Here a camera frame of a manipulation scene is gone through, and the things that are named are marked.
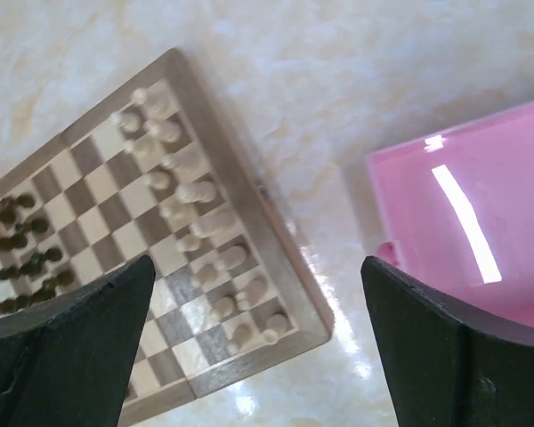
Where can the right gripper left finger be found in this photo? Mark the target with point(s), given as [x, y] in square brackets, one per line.
[67, 361]

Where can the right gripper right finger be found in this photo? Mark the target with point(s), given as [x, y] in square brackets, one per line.
[447, 362]

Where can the wooden chess board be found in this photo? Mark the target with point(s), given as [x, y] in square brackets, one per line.
[149, 171]

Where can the pink plastic box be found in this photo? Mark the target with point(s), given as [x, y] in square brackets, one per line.
[457, 208]

